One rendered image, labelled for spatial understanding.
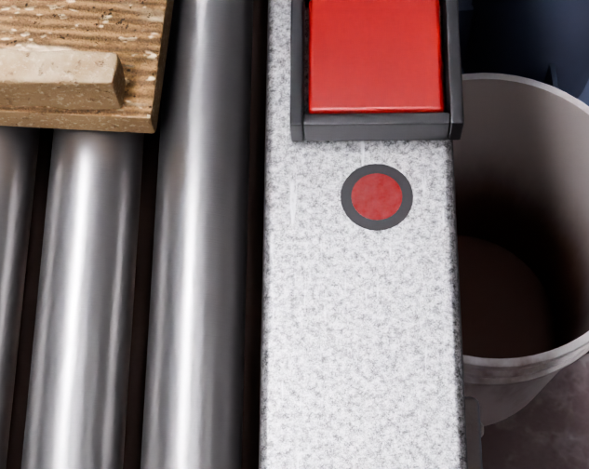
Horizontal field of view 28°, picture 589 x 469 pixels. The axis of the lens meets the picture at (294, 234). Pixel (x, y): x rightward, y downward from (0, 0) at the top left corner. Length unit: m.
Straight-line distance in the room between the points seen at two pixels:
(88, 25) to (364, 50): 0.12
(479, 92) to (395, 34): 0.66
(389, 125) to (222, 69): 0.08
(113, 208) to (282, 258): 0.08
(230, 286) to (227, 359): 0.03
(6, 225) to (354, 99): 0.16
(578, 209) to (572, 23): 0.22
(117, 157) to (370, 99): 0.12
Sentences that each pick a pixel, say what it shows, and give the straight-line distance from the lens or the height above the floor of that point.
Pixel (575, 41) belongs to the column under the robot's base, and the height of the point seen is 0.20.
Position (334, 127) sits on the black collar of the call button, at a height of 0.93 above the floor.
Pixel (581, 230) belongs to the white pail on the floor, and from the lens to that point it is 1.31.
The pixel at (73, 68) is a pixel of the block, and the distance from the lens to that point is 0.50.
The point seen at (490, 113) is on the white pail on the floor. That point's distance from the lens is 1.23.
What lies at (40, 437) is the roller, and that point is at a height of 0.92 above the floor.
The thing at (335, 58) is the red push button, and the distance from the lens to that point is 0.53.
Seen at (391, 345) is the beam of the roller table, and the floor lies 0.92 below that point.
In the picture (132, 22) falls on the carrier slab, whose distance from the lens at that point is 0.54.
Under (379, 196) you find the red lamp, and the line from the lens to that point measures 0.51.
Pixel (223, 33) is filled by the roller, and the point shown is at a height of 0.92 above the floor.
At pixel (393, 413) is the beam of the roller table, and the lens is 0.48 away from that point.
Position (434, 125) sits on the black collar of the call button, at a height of 0.93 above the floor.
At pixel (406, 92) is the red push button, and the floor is 0.93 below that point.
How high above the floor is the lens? 1.39
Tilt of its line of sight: 68 degrees down
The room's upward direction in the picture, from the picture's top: 6 degrees counter-clockwise
